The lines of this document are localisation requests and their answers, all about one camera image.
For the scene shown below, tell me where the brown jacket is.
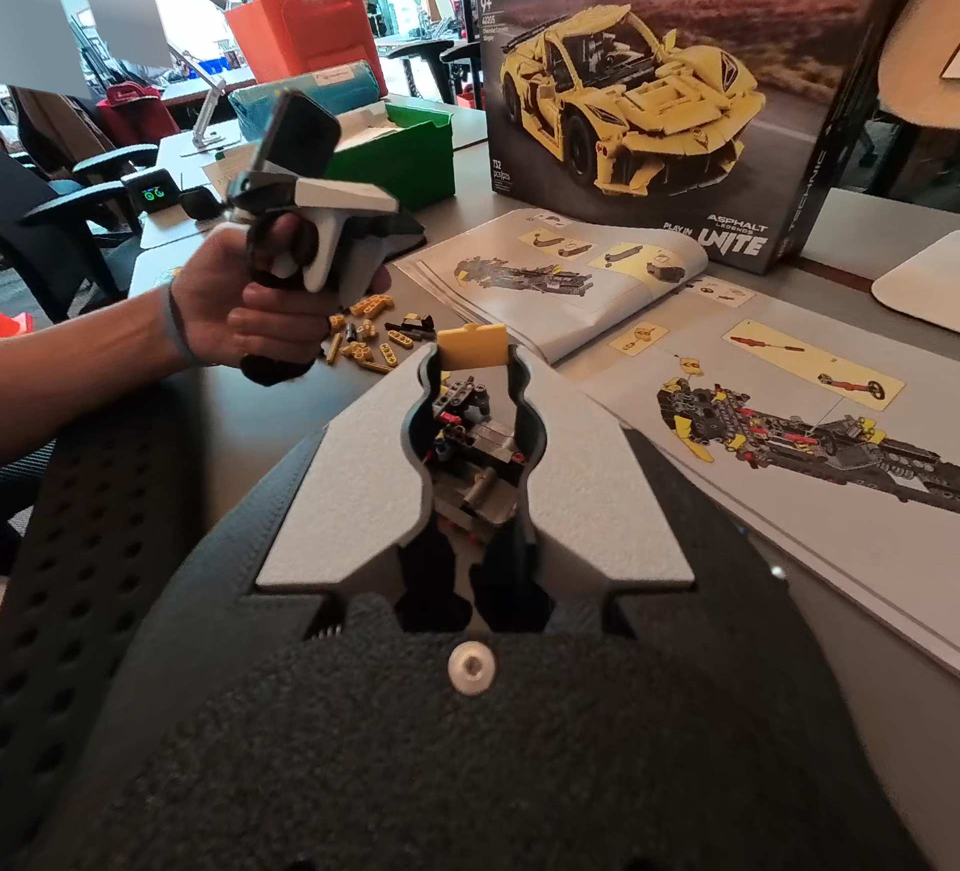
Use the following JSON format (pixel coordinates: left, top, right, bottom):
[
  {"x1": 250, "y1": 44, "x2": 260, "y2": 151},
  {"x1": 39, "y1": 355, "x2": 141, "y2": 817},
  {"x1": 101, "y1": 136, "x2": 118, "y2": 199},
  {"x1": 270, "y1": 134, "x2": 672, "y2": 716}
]
[{"x1": 9, "y1": 85, "x2": 99, "y2": 171}]

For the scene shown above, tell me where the orange bag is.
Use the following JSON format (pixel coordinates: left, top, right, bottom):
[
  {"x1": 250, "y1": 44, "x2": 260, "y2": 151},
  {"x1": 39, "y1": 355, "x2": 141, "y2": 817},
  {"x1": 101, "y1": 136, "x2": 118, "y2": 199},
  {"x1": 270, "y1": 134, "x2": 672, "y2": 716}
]
[{"x1": 223, "y1": 0, "x2": 389, "y2": 101}]

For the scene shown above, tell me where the white adjustable stand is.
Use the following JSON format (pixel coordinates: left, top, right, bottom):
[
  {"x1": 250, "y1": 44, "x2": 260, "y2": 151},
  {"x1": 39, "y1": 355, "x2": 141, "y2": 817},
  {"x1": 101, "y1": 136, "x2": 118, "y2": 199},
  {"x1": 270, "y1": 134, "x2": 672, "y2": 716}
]
[{"x1": 870, "y1": 229, "x2": 960, "y2": 334}]

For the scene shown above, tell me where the small black object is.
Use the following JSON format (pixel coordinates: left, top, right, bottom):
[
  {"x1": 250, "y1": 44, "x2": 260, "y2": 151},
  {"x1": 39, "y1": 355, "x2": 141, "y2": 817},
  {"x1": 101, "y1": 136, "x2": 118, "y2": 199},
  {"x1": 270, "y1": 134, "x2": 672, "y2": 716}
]
[{"x1": 180, "y1": 186, "x2": 228, "y2": 222}]

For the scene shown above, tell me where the lego car chassis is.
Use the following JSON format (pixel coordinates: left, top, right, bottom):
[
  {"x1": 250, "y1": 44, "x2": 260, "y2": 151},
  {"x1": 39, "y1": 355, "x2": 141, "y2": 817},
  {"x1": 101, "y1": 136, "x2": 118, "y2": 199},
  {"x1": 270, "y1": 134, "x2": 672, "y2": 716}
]
[{"x1": 427, "y1": 321, "x2": 530, "y2": 550}]

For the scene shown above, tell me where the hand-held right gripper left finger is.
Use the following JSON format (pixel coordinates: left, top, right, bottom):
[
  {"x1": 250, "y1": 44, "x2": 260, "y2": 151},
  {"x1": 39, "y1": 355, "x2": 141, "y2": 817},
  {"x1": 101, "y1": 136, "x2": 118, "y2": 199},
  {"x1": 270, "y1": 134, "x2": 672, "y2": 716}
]
[{"x1": 255, "y1": 344, "x2": 442, "y2": 589}]

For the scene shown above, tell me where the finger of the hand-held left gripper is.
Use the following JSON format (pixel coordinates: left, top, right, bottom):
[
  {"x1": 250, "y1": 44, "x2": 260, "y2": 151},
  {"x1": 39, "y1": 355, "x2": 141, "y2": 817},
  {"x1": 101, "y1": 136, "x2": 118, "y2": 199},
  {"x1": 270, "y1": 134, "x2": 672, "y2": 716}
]
[
  {"x1": 292, "y1": 175, "x2": 401, "y2": 218},
  {"x1": 341, "y1": 211, "x2": 430, "y2": 310}
]

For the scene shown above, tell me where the lego instruction booklet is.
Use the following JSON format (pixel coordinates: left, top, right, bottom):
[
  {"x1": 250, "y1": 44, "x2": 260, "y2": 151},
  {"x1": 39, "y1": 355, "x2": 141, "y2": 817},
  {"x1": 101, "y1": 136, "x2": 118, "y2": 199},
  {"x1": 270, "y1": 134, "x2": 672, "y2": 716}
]
[{"x1": 392, "y1": 207, "x2": 960, "y2": 671}]

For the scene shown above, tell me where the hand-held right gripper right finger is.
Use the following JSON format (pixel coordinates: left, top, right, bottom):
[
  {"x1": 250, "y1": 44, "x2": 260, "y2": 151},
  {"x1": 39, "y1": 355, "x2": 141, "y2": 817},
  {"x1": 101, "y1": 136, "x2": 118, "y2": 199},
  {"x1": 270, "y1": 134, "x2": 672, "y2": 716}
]
[{"x1": 508, "y1": 344, "x2": 696, "y2": 589}]

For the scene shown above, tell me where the small device with green display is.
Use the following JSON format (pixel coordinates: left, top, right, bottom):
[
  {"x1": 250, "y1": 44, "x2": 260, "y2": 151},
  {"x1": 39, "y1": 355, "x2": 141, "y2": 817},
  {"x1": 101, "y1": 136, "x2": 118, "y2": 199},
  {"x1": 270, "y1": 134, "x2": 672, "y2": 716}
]
[{"x1": 121, "y1": 168, "x2": 182, "y2": 215}]

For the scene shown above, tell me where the pile of yellow black lego pieces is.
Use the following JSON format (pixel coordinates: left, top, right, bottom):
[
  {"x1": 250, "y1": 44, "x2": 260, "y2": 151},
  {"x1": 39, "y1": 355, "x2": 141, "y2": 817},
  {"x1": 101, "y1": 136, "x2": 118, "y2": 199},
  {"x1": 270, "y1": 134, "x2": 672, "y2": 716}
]
[{"x1": 322, "y1": 292, "x2": 438, "y2": 375}]

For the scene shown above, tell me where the lego set box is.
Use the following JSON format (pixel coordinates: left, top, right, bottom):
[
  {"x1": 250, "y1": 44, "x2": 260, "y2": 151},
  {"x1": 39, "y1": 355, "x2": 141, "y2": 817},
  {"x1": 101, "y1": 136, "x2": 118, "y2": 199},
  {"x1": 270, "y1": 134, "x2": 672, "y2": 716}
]
[{"x1": 471, "y1": 0, "x2": 960, "y2": 277}]

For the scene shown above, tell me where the person's left forearm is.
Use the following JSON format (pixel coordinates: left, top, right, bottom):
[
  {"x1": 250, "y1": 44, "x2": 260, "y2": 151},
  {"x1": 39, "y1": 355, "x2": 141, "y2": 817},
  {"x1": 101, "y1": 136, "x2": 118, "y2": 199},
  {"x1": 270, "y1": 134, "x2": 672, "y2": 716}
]
[{"x1": 0, "y1": 284, "x2": 189, "y2": 469}]

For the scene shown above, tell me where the grey wristband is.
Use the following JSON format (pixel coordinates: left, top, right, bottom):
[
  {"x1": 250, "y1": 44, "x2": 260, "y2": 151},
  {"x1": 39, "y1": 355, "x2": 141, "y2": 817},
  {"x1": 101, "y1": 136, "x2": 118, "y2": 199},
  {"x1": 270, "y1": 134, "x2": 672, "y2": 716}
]
[{"x1": 159, "y1": 277, "x2": 211, "y2": 368}]

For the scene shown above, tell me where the green plastic bin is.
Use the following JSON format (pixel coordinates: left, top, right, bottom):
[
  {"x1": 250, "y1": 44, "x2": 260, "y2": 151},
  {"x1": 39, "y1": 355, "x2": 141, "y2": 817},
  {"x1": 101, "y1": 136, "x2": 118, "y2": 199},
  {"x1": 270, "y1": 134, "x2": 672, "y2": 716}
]
[{"x1": 324, "y1": 98, "x2": 457, "y2": 214}]

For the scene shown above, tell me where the teal padded package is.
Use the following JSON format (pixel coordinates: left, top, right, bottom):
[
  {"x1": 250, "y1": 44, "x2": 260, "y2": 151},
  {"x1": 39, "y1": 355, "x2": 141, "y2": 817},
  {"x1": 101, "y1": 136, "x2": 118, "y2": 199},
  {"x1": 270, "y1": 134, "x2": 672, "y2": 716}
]
[{"x1": 227, "y1": 59, "x2": 381, "y2": 139}]

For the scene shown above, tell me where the person's left hand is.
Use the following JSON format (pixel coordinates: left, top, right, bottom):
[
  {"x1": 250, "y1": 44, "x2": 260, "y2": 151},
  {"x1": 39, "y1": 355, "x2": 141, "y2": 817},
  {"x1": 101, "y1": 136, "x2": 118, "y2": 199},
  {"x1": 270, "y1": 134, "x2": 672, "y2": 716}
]
[{"x1": 174, "y1": 209, "x2": 394, "y2": 371}]

